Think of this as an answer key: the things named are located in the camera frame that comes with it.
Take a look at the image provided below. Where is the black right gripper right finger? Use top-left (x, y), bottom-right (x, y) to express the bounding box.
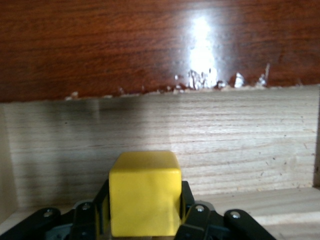
top-left (176, 181), bottom-right (213, 240)

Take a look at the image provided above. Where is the dark brown wooden cabinet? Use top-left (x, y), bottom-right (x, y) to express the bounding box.
top-left (0, 0), bottom-right (320, 104)

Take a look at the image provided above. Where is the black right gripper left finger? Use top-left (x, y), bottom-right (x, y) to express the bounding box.
top-left (71, 180), bottom-right (111, 240)

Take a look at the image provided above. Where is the light wood drawer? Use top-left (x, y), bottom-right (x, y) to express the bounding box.
top-left (0, 84), bottom-right (320, 240)

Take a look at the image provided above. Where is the yellow cube block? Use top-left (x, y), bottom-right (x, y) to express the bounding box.
top-left (108, 150), bottom-right (182, 237)

